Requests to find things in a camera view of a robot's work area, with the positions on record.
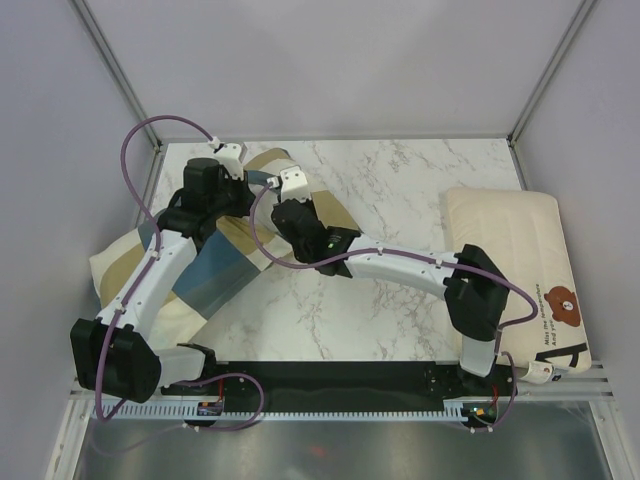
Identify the white slotted cable duct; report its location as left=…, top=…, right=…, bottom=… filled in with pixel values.
left=114, top=397, right=468, bottom=422

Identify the blue beige checkered pillowcase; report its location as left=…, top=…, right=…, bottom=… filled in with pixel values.
left=89, top=148, right=359, bottom=349

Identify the cream pillow with bear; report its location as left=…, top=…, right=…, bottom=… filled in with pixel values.
left=444, top=187, right=592, bottom=373

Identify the aluminium left frame post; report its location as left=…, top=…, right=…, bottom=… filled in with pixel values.
left=68, top=0, right=148, bottom=122

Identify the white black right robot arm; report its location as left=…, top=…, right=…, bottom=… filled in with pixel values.
left=271, top=200, right=509, bottom=395

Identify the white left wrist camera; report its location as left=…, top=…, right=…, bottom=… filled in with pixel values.
left=208, top=137, right=246, bottom=180

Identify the aluminium frame post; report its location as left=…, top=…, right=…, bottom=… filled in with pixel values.
left=506, top=0, right=599, bottom=149
left=68, top=0, right=148, bottom=122

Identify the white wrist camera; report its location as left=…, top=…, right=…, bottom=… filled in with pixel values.
left=208, top=137, right=246, bottom=180
left=267, top=166, right=312, bottom=203

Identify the aluminium extrusion rail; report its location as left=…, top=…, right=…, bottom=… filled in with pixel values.
left=69, top=360, right=615, bottom=402

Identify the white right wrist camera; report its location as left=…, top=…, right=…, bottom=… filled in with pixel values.
left=267, top=166, right=312, bottom=203

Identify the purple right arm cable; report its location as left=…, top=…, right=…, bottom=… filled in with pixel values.
left=249, top=179, right=539, bottom=435

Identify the aluminium right frame post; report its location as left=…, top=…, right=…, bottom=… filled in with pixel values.
left=506, top=0, right=599, bottom=149

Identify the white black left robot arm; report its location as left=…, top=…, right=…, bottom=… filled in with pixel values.
left=70, top=154, right=255, bottom=403

